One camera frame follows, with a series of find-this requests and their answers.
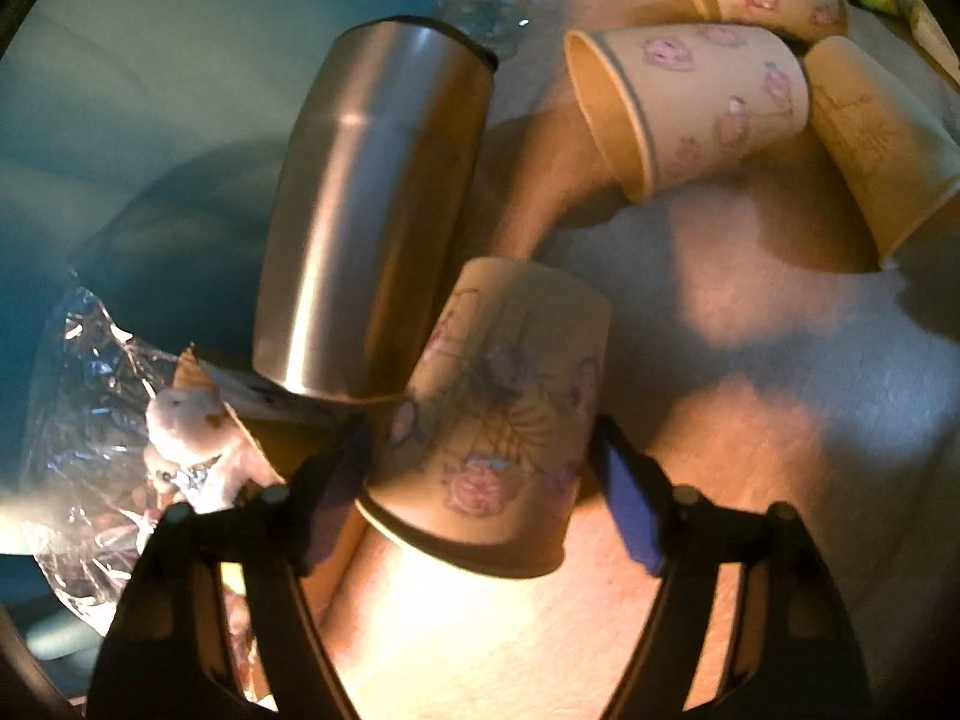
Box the paper cup with pink print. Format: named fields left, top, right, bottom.
left=358, top=257, right=612, bottom=578

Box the paper cup lying right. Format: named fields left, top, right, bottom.
left=802, top=36, right=958, bottom=268

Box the paper cup lying middle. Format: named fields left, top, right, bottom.
left=565, top=23, right=811, bottom=203

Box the clear bag of toys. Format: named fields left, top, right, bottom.
left=23, top=286, right=281, bottom=634

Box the stainless steel tumbler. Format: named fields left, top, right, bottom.
left=252, top=15, right=498, bottom=401

